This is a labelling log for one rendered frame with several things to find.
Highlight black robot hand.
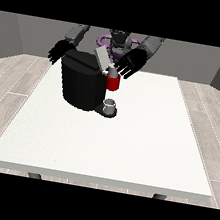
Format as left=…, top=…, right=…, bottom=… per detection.
left=46, top=36, right=78, bottom=68
left=111, top=44, right=149, bottom=83

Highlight small grey coffee pod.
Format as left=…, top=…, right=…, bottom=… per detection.
left=105, top=64, right=120, bottom=80

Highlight red pod holder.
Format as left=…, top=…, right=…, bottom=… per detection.
left=104, top=71, right=122, bottom=93

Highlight pale grey machine lid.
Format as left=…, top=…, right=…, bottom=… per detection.
left=91, top=44, right=115, bottom=73

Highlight black coffee machine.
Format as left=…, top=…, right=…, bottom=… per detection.
left=53, top=47, right=127, bottom=119

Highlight grey robot trunk purple rings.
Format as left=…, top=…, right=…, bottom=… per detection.
left=93, top=27, right=145, bottom=66

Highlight small grey cup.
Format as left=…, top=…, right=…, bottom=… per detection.
left=101, top=97, right=119, bottom=116

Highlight dark table leg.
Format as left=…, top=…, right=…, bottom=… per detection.
left=152, top=192, right=168, bottom=201
left=27, top=171, right=43, bottom=181

